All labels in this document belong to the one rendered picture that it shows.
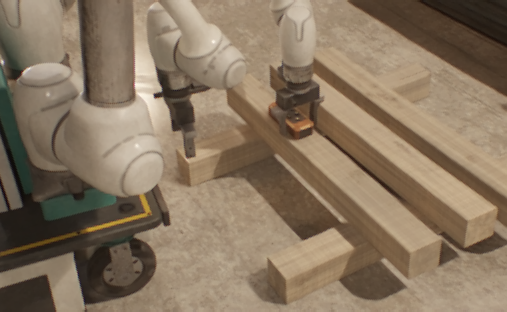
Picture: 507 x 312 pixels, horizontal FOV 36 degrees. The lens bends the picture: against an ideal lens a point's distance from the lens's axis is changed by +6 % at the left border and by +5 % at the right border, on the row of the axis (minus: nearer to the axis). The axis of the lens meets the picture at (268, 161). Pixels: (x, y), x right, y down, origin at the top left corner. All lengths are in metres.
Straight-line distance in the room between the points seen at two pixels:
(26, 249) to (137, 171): 0.44
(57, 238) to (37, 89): 0.39
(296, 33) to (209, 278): 0.74
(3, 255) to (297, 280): 0.73
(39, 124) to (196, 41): 0.38
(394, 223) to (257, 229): 0.47
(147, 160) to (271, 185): 0.97
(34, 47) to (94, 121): 0.64
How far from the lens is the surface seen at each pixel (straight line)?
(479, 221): 2.12
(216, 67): 1.68
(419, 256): 2.00
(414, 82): 2.83
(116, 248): 2.00
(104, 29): 1.48
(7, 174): 1.95
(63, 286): 1.96
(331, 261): 2.07
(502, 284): 2.22
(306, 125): 2.30
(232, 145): 2.47
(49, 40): 2.16
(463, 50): 3.24
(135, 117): 1.55
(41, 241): 1.90
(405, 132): 2.41
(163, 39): 1.79
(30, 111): 1.71
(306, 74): 2.20
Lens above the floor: 1.56
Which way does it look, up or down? 38 degrees down
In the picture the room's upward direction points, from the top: 2 degrees counter-clockwise
